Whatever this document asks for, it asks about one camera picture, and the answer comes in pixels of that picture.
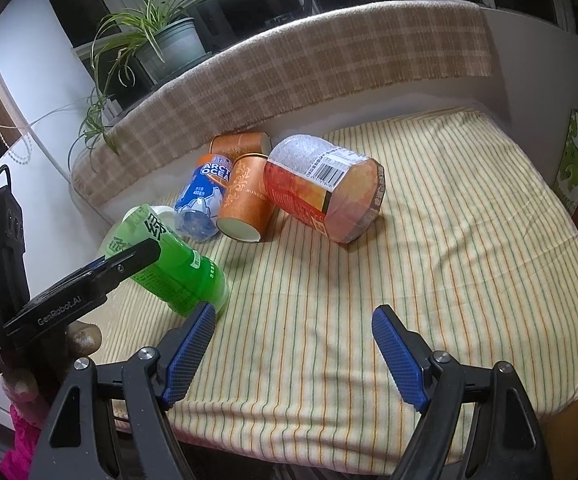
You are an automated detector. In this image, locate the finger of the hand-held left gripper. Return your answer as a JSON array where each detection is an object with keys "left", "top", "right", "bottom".
[{"left": 83, "top": 238, "right": 162, "bottom": 292}]

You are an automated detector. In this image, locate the blue label plastic bottle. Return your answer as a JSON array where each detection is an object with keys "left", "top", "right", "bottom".
[{"left": 174, "top": 154, "right": 233, "bottom": 241}]

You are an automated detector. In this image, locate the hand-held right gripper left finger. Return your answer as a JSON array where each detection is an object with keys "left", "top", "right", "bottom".
[{"left": 28, "top": 304, "right": 218, "bottom": 480}]

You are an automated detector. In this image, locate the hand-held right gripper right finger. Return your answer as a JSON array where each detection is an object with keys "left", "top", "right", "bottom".
[{"left": 372, "top": 304, "right": 554, "bottom": 480}]

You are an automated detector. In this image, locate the large orange drink bottle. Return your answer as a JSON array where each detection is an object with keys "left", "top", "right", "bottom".
[{"left": 263, "top": 133, "right": 386, "bottom": 244}]

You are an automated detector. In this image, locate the white bead cord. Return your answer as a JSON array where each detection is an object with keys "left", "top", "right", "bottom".
[{"left": 0, "top": 55, "right": 36, "bottom": 165}]

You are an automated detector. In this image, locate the beige plaid blanket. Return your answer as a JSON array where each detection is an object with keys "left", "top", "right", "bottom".
[{"left": 71, "top": 0, "right": 493, "bottom": 207}]

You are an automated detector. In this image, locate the potted spider plant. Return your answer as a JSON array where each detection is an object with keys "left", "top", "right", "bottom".
[{"left": 29, "top": 0, "right": 248, "bottom": 171}]

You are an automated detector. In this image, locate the green plastic bottle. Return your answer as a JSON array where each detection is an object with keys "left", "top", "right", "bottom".
[{"left": 106, "top": 203, "right": 230, "bottom": 319}]

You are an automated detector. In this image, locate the yellow striped cloth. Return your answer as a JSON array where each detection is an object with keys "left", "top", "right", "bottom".
[{"left": 76, "top": 107, "right": 578, "bottom": 464}]

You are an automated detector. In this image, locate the orange paper cup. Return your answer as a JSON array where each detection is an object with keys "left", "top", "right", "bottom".
[
  {"left": 217, "top": 152, "right": 276, "bottom": 243},
  {"left": 209, "top": 131, "right": 274, "bottom": 159}
]

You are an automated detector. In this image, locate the person's left hand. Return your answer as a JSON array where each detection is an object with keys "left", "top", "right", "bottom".
[{"left": 0, "top": 321, "right": 102, "bottom": 403}]

